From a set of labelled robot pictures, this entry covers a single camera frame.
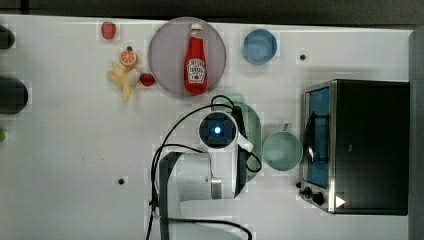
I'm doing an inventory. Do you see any mint green plastic strainer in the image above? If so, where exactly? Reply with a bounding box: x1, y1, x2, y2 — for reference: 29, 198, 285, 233
213, 93, 263, 184

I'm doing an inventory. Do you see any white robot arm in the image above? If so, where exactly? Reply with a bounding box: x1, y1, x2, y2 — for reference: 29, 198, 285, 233
157, 107, 253, 240

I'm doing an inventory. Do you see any red ketchup bottle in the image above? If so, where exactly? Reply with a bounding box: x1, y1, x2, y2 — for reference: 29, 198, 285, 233
183, 23, 208, 95

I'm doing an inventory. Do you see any small red toy strawberry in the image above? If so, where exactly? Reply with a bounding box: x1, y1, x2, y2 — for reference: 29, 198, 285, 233
139, 73, 155, 87

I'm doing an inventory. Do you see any mint green cup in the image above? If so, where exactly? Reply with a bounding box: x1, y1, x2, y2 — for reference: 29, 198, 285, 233
263, 123, 303, 171

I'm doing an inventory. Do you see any grey round plate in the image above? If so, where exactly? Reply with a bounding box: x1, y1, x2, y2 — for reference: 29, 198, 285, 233
148, 17, 227, 97

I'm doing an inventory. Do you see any blue plastic bowl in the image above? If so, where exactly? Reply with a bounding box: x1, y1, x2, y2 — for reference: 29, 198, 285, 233
242, 29, 277, 65

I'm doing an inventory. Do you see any toy peeled banana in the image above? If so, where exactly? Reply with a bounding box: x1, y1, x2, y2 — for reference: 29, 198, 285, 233
107, 63, 139, 103

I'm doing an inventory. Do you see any toy orange slice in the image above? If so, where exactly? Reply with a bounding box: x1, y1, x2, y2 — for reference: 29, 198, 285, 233
119, 50, 138, 67

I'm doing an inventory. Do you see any pink toy strawberry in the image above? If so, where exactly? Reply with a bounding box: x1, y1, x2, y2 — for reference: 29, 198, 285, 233
101, 22, 116, 40

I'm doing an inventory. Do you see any black toaster oven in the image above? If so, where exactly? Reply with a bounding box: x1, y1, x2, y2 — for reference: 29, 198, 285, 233
296, 79, 410, 216

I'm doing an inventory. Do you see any black round pan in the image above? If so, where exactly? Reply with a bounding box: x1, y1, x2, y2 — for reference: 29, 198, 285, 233
0, 77, 29, 115

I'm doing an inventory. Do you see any green toy lime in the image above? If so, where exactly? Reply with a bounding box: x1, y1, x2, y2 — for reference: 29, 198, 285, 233
0, 131, 6, 142

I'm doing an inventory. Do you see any dark object at table edge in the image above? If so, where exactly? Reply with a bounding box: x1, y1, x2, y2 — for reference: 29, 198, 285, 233
0, 26, 15, 50

